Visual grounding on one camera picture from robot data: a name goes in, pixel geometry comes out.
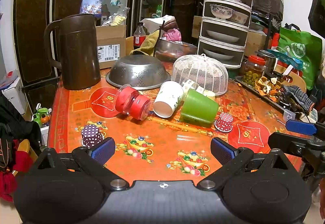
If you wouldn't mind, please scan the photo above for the white leaf-pattern paper cup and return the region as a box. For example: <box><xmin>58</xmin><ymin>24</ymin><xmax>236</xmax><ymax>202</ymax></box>
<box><xmin>153</xmin><ymin>81</ymin><xmax>184</xmax><ymax>118</ymax></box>

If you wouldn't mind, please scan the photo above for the green plastic cup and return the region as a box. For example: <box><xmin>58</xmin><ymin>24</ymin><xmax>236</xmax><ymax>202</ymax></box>
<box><xmin>180</xmin><ymin>89</ymin><xmax>219</xmax><ymax>127</ymax></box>

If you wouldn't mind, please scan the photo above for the purple polka-dot cupcake liner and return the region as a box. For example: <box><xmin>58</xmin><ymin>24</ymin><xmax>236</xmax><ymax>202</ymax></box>
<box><xmin>81</xmin><ymin>124</ymin><xmax>104</xmax><ymax>148</ymax></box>

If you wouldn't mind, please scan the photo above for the red polka-dot cupcake liner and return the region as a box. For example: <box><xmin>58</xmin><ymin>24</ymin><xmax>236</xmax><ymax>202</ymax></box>
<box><xmin>214</xmin><ymin>113</ymin><xmax>234</xmax><ymax>133</ymax></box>

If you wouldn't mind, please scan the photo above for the metal tray with peels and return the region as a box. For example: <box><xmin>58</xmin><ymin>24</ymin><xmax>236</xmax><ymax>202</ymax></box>
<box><xmin>235</xmin><ymin>75</ymin><xmax>309</xmax><ymax>115</ymax></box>

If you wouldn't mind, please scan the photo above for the red transparent plastic jar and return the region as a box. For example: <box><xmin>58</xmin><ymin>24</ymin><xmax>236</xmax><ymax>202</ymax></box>
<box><xmin>114</xmin><ymin>84</ymin><xmax>152</xmax><ymax>121</ymax></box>

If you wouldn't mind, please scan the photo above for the green toy figure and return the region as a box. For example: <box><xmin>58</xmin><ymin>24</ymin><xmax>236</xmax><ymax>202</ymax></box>
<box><xmin>32</xmin><ymin>103</ymin><xmax>52</xmax><ymax>128</ymax></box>

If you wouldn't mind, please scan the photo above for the green shopping bag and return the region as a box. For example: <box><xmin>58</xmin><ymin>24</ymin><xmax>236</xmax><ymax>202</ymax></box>
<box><xmin>278</xmin><ymin>23</ymin><xmax>323</xmax><ymax>90</ymax></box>

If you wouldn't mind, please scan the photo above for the red-lid glass jar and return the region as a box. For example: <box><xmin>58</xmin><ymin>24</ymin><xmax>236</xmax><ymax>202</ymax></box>
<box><xmin>242</xmin><ymin>55</ymin><xmax>265</xmax><ymax>87</ymax></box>

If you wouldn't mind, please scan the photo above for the white mesh food cover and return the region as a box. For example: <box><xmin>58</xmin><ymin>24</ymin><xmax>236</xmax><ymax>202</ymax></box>
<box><xmin>171</xmin><ymin>53</ymin><xmax>229</xmax><ymax>96</ymax></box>

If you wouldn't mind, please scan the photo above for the steel colander bowl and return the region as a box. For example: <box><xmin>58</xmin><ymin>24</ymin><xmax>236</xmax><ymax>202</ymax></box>
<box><xmin>106</xmin><ymin>54</ymin><xmax>171</xmax><ymax>90</ymax></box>

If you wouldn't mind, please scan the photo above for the brown plastic pitcher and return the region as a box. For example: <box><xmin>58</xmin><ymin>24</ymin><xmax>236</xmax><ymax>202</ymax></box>
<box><xmin>43</xmin><ymin>14</ymin><xmax>101</xmax><ymax>90</ymax></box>

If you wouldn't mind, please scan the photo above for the cardboard box with label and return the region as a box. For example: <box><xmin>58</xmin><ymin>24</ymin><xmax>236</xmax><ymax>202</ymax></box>
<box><xmin>96</xmin><ymin>25</ymin><xmax>126</xmax><ymax>69</ymax></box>

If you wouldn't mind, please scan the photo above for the steel basin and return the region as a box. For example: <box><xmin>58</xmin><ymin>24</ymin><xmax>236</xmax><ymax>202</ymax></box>
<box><xmin>155</xmin><ymin>39</ymin><xmax>198</xmax><ymax>62</ymax></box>

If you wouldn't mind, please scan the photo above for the cola bottle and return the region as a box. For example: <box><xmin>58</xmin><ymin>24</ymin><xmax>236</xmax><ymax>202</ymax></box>
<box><xmin>133</xmin><ymin>22</ymin><xmax>146</xmax><ymax>49</ymax></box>

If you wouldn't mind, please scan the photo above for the floral porcelain bowl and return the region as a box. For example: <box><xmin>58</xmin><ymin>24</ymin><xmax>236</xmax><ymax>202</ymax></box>
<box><xmin>210</xmin><ymin>4</ymin><xmax>233</xmax><ymax>19</ymax></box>

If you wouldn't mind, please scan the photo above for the white tiered dish rack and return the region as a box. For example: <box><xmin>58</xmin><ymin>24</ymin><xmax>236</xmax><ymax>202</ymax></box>
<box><xmin>198</xmin><ymin>0</ymin><xmax>253</xmax><ymax>69</ymax></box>

